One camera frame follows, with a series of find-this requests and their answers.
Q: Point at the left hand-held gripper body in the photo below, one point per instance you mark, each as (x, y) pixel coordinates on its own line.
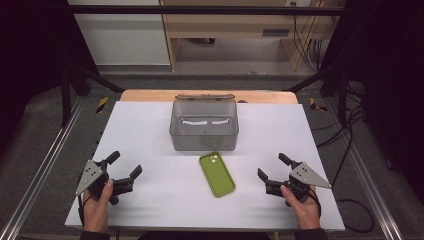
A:
(89, 176)

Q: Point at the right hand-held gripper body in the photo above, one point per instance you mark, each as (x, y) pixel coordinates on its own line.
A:
(306, 176)

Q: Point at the green phone case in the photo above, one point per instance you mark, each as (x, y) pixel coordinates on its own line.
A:
(217, 175)

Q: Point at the transparent grey storage box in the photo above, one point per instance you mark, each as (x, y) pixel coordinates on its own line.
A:
(204, 130)

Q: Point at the person's left hand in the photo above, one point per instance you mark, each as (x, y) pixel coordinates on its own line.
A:
(96, 210)

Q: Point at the person's right hand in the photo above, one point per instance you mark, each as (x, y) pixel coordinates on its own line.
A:
(303, 211)

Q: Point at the yellow black tape marker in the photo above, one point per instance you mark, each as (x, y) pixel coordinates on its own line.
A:
(314, 104)
(102, 104)

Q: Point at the wooden table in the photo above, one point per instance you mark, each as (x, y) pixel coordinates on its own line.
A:
(146, 96)

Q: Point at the black metal stand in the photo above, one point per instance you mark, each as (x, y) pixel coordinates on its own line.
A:
(341, 90)
(71, 86)

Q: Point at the white cabinet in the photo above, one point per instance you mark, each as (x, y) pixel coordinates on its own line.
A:
(123, 40)

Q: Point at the dark curtain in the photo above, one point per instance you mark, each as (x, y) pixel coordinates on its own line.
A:
(30, 60)
(390, 83)

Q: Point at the light wooden desk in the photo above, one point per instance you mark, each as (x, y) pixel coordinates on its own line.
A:
(226, 26)

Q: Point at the aluminium floor rail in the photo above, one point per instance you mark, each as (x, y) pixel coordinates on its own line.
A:
(370, 186)
(43, 166)

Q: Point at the black horizontal frame bar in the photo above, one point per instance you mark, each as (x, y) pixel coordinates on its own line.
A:
(200, 10)

